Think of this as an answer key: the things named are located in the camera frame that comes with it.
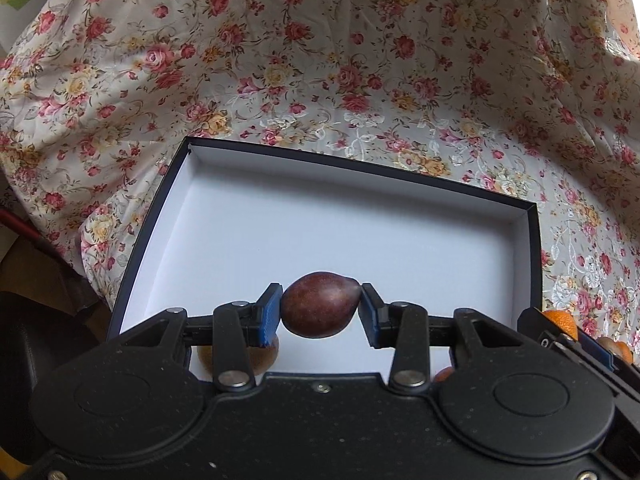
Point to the dark purple plum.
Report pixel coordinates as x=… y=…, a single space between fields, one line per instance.
x=319 y=304

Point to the red rod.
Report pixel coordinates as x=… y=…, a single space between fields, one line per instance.
x=19 y=226

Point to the small orange mandarin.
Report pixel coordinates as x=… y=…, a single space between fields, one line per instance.
x=564 y=320

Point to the brown kiwi fruit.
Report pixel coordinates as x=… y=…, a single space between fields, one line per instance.
x=261 y=359

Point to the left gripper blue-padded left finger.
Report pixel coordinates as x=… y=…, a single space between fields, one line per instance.
x=238 y=327

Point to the floral tablecloth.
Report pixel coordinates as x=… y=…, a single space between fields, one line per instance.
x=535 y=99

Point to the orange mandarin at edge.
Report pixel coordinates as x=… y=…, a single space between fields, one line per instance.
x=617 y=348

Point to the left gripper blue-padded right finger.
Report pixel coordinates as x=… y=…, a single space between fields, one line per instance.
x=404 y=328

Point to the black box with white interior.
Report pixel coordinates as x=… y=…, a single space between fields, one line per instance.
x=231 y=218

